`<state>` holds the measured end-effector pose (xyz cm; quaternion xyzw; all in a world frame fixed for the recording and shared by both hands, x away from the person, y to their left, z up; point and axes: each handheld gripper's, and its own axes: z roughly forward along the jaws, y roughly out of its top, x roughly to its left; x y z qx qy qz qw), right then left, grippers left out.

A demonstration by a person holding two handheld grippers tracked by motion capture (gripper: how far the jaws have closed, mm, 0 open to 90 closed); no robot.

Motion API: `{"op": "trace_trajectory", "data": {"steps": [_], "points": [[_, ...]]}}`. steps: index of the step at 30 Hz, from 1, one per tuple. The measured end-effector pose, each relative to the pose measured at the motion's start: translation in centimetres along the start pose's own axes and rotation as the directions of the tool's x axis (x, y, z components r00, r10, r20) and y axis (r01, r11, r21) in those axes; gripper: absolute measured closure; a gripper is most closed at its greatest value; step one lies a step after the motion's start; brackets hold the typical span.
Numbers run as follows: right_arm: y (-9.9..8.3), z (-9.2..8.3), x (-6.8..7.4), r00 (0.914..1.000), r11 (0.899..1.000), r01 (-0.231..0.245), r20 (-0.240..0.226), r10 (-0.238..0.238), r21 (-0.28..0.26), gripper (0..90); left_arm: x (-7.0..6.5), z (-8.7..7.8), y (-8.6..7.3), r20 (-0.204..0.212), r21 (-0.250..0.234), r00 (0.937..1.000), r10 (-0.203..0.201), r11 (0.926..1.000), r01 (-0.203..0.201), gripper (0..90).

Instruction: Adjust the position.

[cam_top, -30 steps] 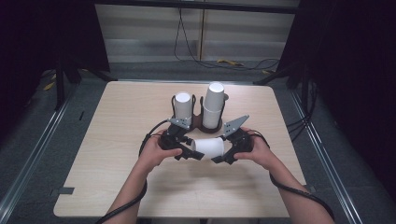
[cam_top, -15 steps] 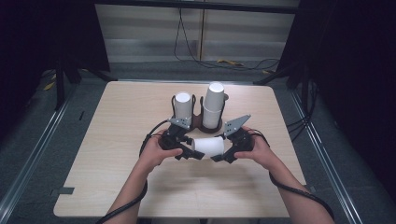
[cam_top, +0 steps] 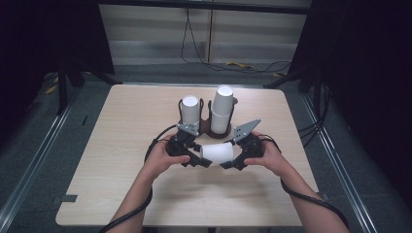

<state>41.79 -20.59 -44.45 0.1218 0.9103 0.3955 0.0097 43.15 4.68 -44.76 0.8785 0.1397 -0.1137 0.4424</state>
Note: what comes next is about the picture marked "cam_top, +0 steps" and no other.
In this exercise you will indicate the black curtain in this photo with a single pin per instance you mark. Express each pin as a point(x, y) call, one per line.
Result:
point(39, 48)
point(369, 81)

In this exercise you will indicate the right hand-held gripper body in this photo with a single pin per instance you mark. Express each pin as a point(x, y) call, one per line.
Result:
point(252, 147)

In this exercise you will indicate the metal floor rail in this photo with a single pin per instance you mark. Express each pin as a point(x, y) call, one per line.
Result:
point(35, 161)
point(340, 168)

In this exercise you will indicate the black overhead bar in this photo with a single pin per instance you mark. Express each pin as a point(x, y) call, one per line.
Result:
point(207, 6)

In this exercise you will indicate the yellow strip on floor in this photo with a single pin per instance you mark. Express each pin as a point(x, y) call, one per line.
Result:
point(277, 74)
point(51, 89)
point(239, 64)

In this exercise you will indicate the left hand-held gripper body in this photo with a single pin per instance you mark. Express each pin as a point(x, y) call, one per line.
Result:
point(179, 145)

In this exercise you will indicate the person's right hand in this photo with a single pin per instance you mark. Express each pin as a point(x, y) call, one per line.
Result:
point(273, 160)

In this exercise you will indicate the white paper cup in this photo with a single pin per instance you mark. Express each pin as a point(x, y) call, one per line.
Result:
point(223, 100)
point(190, 110)
point(217, 153)
point(220, 124)

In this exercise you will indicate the person's left hand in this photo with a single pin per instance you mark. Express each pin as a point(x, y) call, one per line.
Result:
point(158, 160)

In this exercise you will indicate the black metal stand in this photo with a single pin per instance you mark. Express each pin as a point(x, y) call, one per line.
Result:
point(62, 90)
point(309, 81)

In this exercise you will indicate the grey tape tab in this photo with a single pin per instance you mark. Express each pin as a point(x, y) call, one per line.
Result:
point(322, 195)
point(66, 198)

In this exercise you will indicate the dark brown double cup holder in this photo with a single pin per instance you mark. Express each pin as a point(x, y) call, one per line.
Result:
point(204, 124)

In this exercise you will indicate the beige vertical post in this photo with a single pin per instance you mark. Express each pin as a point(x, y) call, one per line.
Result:
point(209, 35)

